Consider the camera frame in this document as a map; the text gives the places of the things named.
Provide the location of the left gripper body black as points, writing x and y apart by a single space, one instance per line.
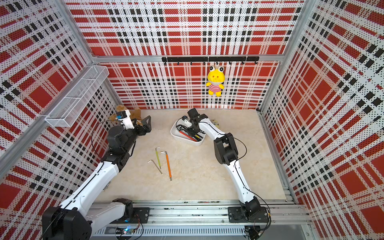
139 131

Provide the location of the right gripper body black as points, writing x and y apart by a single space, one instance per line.
192 130

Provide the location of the red handled hex key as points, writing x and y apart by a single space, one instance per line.
188 136

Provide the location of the long black hex key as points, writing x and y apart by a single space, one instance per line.
186 130

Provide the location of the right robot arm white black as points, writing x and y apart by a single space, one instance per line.
227 154

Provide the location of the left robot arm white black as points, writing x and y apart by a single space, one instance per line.
70 220

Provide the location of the white plastic storage box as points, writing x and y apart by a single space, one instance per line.
175 133

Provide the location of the silver hex key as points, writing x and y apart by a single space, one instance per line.
156 166

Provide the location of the brown teddy bear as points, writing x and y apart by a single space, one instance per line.
135 113

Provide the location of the yellow frog plush toy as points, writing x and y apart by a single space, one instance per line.
216 78

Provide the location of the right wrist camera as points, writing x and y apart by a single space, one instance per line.
186 121

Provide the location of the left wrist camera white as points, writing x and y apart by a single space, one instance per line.
124 118

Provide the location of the green handled hex key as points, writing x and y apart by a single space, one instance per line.
158 158

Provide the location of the orange handled hex key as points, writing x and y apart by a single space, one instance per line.
168 164

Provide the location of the black hook rail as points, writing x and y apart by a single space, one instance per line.
209 59

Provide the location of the white wire mesh shelf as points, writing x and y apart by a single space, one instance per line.
67 111

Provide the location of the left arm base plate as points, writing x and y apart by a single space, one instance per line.
135 214

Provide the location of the aluminium front rail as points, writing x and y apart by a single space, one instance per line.
280 220

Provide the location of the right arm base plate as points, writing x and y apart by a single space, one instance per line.
241 215

